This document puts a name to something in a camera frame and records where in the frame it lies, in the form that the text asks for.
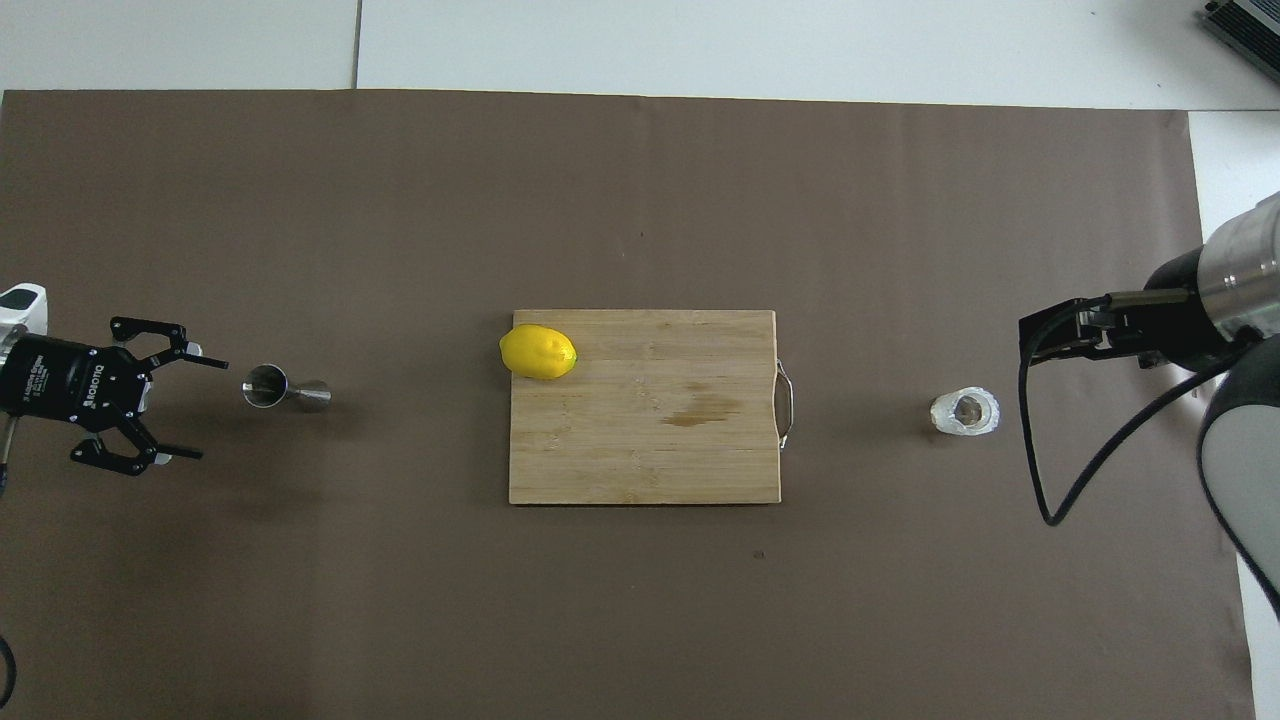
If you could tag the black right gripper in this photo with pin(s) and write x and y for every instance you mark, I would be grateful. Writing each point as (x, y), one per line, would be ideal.
(1180, 335)

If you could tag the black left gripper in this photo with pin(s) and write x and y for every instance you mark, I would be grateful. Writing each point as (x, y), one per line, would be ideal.
(60, 382)

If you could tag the steel double jigger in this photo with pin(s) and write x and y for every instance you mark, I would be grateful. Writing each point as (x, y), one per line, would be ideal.
(265, 386)

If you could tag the clear textured glass cup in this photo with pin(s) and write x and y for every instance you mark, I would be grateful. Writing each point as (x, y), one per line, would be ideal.
(966, 411)

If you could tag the brown table mat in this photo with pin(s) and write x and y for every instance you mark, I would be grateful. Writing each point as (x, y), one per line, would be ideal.
(400, 200)

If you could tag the grey ribbed device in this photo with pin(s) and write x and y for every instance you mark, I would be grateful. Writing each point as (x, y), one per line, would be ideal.
(1250, 22)

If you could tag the yellow lemon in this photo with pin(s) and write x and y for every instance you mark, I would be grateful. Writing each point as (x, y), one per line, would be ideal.
(538, 352)

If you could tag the wooden cutting board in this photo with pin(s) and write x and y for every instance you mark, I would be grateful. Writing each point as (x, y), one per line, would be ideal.
(640, 440)

